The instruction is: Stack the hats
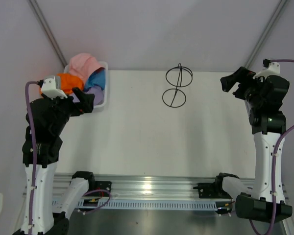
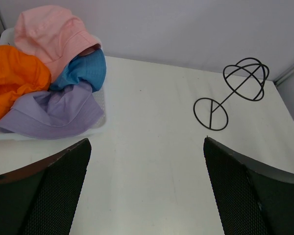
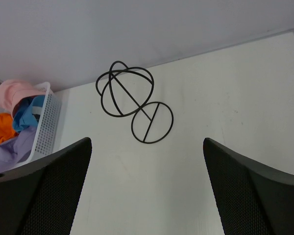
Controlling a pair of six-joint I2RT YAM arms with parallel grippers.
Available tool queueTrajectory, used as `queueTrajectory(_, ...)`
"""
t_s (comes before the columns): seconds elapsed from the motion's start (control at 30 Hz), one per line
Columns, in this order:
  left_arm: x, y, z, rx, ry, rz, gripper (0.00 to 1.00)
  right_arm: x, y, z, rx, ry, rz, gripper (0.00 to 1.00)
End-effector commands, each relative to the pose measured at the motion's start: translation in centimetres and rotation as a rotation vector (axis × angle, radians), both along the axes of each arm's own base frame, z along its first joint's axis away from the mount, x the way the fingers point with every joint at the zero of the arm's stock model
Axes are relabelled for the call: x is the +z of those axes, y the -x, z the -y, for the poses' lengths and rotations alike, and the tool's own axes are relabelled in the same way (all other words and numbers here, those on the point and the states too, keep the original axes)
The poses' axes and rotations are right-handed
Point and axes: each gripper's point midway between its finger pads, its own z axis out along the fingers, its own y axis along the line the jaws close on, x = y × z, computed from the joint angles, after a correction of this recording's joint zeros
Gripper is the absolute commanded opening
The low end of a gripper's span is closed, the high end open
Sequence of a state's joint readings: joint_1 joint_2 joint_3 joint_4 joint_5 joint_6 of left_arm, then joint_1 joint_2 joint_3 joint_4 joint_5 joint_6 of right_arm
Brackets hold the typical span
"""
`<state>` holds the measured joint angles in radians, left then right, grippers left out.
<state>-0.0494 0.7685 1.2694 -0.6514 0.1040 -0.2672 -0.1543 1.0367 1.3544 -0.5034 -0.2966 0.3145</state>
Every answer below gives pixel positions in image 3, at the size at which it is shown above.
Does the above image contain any lavender bucket hat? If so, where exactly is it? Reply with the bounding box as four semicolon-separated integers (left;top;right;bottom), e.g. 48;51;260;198
0;126;37;173

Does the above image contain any white perforated plastic basket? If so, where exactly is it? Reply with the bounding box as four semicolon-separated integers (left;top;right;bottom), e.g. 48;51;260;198
13;82;61;168

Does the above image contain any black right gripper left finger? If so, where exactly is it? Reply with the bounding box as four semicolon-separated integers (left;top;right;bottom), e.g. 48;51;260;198
0;137;92;235

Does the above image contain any pink bucket hat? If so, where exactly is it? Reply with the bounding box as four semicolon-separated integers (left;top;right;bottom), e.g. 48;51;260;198
0;79;45;117

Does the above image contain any orange bucket hat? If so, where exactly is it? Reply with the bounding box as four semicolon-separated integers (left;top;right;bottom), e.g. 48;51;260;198
0;113;18;144

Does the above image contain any black wire hat stand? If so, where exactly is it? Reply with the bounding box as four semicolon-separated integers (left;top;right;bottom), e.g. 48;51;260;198
95;60;174;144

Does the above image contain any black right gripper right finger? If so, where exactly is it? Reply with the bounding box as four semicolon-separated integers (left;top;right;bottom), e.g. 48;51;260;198
203;138;294;235

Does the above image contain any blue bucket hat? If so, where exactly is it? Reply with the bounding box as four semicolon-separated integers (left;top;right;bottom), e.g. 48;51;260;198
12;95;45;133

